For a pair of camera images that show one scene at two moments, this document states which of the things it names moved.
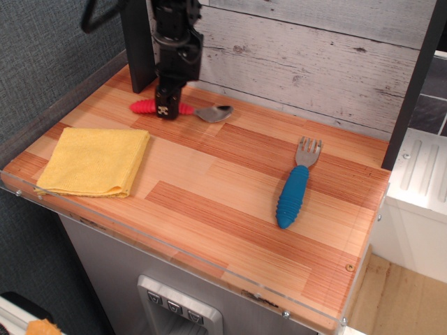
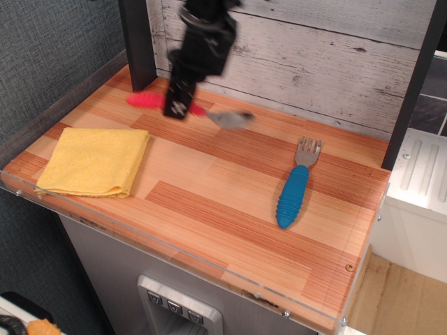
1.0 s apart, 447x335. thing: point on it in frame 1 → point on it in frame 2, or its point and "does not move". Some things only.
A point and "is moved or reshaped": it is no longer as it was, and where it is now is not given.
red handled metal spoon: x=205 y=114 is moved or reshaped
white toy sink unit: x=411 y=227 does not move
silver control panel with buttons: x=167 y=311 does not move
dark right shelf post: x=416 y=84 does not move
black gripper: x=179 y=54 → x=211 y=28
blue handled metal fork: x=292 y=195 does not move
